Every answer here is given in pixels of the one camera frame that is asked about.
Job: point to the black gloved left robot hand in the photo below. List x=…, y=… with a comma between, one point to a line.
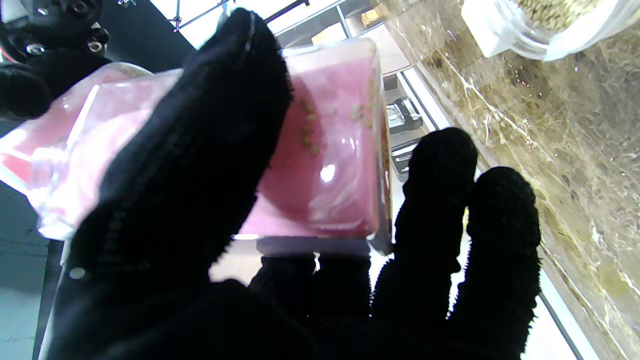
x=165, y=200

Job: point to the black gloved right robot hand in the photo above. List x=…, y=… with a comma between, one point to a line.
x=30, y=85

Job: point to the pink container with white lid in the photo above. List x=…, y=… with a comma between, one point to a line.
x=325, y=150

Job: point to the white square container lid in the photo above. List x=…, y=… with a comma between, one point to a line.
x=482, y=27

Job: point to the clear jar of grain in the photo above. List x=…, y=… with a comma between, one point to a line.
x=565, y=20

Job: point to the black silver toaster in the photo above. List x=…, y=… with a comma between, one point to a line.
x=402, y=157

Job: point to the black espresso machine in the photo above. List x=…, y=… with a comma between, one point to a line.
x=404, y=115

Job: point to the tall wooden cabinet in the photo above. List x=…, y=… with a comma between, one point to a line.
x=390, y=47

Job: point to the white base cabinet row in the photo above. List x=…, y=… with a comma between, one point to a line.
x=545, y=325

